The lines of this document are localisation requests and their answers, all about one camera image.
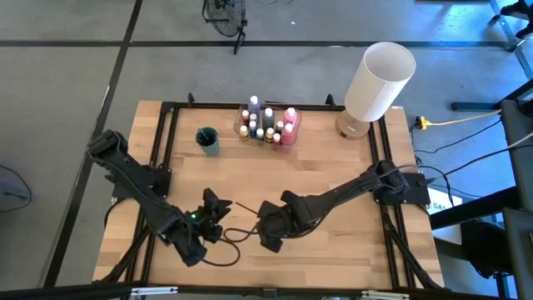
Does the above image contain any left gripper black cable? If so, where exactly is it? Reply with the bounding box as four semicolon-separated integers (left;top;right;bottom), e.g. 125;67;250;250
198;237;242;268

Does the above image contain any yellow extension cord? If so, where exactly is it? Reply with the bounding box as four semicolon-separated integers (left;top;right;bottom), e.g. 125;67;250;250
414;108;503;131

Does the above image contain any large grey-blue paint bottle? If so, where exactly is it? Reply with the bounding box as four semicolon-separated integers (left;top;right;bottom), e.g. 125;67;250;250
262;107;276;133

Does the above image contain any black floor fan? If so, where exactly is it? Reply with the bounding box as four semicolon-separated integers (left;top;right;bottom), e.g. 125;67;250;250
202;0;250;56

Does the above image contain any black aluminium table frame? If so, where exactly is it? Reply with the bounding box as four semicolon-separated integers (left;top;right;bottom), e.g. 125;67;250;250
97;93;446;300

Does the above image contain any dark green plastic cup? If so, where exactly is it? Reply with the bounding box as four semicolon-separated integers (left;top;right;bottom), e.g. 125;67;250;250
195;126;220;158

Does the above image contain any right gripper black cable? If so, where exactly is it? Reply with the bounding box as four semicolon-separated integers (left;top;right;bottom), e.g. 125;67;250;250
223;224;262;244

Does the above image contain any large purple paint bottle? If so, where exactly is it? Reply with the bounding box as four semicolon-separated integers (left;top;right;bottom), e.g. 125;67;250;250
247;95;262;123

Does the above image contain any black-handled paintbrush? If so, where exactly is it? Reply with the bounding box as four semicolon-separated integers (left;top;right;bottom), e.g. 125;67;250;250
235;202;260;217

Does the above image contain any clear plastic bin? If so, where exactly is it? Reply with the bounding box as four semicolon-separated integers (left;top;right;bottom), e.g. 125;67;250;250
232;103;303;154

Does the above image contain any silver frame bracket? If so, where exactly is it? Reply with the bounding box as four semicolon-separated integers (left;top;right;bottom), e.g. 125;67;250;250
361;289;411;300
130;286;179;298

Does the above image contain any large bright red paint bottle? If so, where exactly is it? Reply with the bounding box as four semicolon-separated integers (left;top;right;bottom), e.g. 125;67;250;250
281;122;298;148

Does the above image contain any table lamp white shade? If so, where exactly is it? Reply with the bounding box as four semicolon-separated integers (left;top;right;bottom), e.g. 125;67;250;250
335;41;417;141

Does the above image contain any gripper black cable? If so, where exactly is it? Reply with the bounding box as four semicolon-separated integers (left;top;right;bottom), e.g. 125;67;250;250
223;224;262;244
198;237;242;268

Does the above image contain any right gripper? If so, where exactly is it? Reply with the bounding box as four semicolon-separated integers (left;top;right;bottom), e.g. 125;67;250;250
257;200;305;254

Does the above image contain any dark grey side cart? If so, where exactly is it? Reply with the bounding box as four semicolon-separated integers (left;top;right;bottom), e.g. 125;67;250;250
498;97;533;300

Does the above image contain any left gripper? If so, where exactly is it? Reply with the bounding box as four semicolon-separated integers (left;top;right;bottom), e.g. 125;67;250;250
182;187;233;245

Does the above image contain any black round stool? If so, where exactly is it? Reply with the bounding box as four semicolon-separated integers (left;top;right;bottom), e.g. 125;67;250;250
460;219;514;279

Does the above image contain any white printed box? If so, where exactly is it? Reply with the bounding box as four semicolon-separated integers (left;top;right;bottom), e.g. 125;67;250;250
426;187;464;216

